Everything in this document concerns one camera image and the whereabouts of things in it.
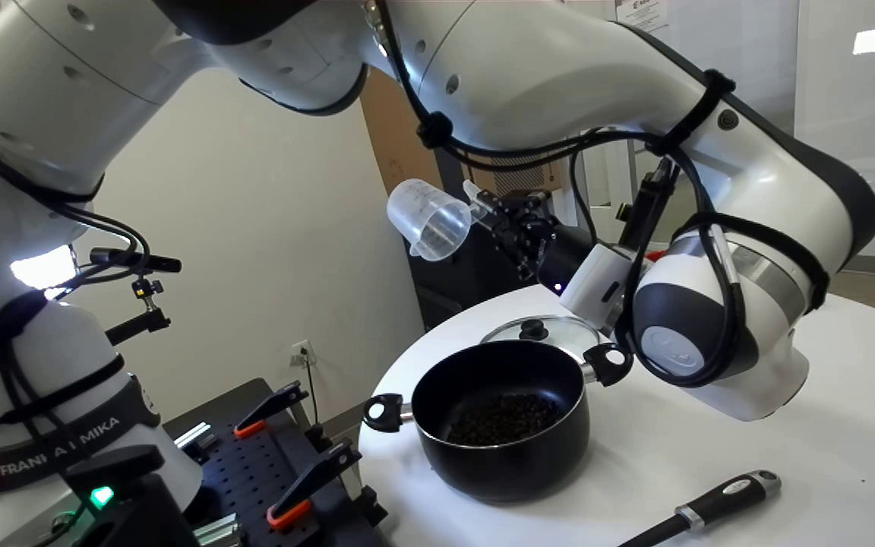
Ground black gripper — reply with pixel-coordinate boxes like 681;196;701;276
461;178;567;294

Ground clear plastic measuring jug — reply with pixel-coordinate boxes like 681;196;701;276
384;176;500;263

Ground dark coffee beans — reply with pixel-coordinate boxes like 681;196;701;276
445;393;565;446

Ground glass pot lid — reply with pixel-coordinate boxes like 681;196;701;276
479;311;607;358

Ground black cooking pot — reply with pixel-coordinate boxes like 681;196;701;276
361;337;639;502

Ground black cabinet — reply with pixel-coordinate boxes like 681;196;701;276
405;222;585;330

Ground large cardboard box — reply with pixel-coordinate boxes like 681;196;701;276
359;67;565;196

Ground white paper notice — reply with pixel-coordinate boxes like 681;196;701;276
615;0;674;35

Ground black clamp orange tip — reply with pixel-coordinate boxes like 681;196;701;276
264;441;366;533
232;380;311;444

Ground black perforated mounting board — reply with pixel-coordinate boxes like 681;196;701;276
162;375;396;547

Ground bright LED light panel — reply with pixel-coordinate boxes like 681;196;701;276
5;240;81;294

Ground white door with handle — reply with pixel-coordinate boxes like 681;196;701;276
565;135;657;246

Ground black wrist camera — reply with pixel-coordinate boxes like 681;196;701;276
617;159;681;256

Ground black-handled kitchen utensil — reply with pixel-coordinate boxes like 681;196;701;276
617;466;786;547

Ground black bar camera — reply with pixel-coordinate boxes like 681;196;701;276
86;246;185;278

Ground black camera stand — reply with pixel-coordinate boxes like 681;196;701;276
102;269;175;349

